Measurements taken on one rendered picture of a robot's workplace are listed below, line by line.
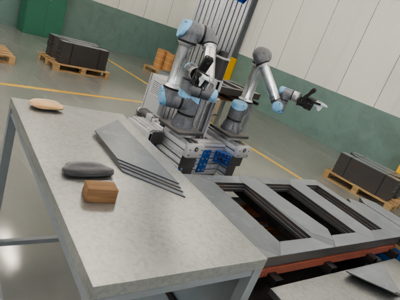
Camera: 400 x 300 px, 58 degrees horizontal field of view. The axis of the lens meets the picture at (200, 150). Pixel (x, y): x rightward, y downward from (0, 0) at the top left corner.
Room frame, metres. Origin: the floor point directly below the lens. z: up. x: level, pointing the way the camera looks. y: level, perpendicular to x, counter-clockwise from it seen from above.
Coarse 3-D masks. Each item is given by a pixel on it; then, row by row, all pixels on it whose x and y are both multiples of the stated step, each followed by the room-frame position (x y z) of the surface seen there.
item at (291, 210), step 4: (280, 208) 1.96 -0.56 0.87; (284, 208) 1.98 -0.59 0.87; (288, 208) 2.00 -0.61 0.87; (292, 208) 2.02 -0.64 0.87; (296, 208) 2.05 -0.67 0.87; (284, 212) 1.92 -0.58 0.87; (288, 212) 1.94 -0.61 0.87; (292, 212) 1.96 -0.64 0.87; (296, 212) 1.98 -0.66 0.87; (300, 212) 2.00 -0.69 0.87; (304, 212) 2.03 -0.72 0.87
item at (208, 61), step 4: (208, 56) 1.83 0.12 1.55; (204, 60) 1.83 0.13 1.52; (208, 60) 1.82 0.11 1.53; (212, 60) 1.83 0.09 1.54; (200, 64) 1.85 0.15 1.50; (204, 64) 1.84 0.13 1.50; (208, 64) 1.84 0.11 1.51; (200, 68) 1.85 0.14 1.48; (204, 68) 1.85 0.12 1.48; (208, 68) 1.86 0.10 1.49
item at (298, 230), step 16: (256, 192) 2.08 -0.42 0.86; (288, 192) 2.42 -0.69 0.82; (320, 192) 2.62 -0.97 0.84; (272, 208) 1.96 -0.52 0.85; (320, 208) 2.23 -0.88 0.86; (288, 224) 1.85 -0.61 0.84; (336, 224) 2.11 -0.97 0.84; (368, 224) 2.30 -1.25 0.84; (320, 240) 1.73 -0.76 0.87; (384, 240) 2.08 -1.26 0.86; (288, 256) 1.48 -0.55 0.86; (304, 256) 1.56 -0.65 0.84; (320, 256) 1.66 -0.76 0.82
